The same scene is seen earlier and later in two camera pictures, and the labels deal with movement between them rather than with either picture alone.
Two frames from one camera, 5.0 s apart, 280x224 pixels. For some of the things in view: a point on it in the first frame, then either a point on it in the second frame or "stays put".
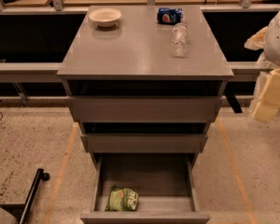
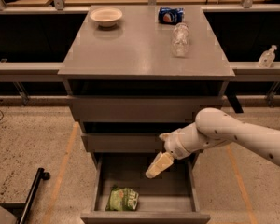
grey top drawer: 145,109 stays put
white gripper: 278,41 → 174,146
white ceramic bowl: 105,17 stays put
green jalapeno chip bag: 121,199 stays put
